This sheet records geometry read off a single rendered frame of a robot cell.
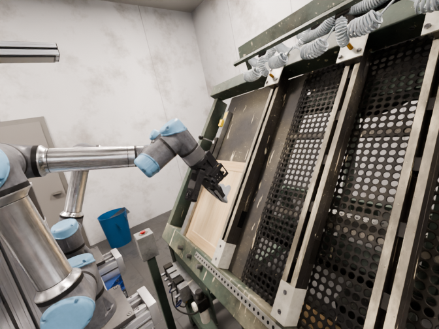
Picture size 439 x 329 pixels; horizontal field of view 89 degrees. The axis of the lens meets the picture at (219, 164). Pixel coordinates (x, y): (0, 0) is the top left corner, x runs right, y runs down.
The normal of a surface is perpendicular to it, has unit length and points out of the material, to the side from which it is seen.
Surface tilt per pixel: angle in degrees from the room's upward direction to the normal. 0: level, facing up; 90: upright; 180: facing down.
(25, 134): 90
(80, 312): 97
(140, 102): 90
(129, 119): 90
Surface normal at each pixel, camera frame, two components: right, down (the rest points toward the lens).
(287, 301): -0.78, -0.36
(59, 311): 0.46, 0.22
